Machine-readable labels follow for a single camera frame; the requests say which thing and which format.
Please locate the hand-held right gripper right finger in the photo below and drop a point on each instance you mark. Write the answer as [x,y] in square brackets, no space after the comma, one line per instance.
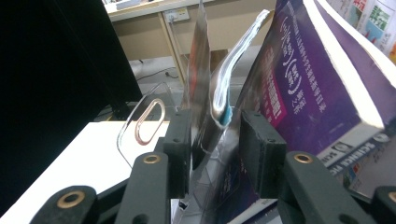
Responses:
[261,155]

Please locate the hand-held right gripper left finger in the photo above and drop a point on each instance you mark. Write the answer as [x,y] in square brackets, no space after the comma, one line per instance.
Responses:
[177,155]

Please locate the clear acrylic file rack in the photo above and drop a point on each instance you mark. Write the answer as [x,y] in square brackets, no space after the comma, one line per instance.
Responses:
[129,127]

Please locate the purple magazine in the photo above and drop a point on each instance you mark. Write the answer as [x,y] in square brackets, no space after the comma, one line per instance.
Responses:
[311,93]
[367,68]

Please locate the black magazine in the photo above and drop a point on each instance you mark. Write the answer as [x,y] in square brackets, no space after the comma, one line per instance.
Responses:
[199,77]

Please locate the white magazine with colourful pictures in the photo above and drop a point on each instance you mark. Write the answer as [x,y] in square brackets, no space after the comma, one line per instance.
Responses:
[373,18]

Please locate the beige wooden desk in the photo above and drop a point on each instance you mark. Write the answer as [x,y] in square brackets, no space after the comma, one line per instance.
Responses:
[146,40]

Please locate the black curtain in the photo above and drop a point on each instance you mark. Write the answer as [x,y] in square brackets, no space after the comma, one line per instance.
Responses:
[46,77]

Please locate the white wall socket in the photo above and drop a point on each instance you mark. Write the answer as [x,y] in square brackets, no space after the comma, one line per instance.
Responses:
[176,15]

